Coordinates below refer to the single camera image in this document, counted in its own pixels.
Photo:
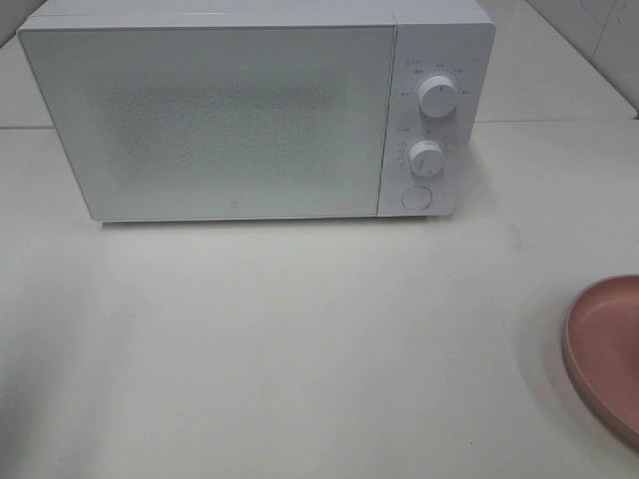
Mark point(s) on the round white door button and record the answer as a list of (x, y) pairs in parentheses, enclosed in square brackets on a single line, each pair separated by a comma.
[(417, 198)]

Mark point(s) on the white microwave door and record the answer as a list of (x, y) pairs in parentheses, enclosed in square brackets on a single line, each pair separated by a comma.
[(205, 124)]

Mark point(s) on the white timer knob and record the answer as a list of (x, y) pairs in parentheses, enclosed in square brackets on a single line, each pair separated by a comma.
[(425, 158)]

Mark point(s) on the pink round plate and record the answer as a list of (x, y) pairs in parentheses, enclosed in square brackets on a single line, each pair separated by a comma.
[(600, 352)]

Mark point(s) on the upper white power knob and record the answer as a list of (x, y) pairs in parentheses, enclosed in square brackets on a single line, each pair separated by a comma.
[(438, 95)]

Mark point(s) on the white microwave oven body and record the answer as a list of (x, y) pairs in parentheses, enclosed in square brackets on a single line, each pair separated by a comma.
[(455, 37)]

